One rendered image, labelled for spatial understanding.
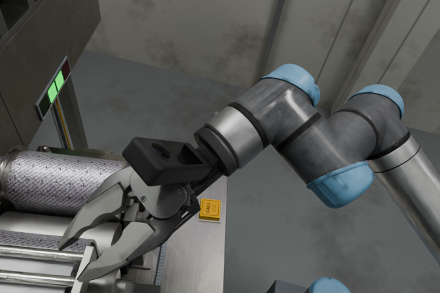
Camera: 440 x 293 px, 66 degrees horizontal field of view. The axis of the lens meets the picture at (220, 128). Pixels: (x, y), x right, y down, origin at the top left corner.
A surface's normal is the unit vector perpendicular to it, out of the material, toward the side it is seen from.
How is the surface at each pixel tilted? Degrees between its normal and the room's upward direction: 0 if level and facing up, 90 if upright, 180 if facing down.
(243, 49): 90
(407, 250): 0
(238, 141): 42
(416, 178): 51
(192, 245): 0
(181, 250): 0
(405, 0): 90
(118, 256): 20
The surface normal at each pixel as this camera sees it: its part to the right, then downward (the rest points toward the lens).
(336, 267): 0.13, -0.67
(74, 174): 0.11, -0.48
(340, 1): -0.21, 0.70
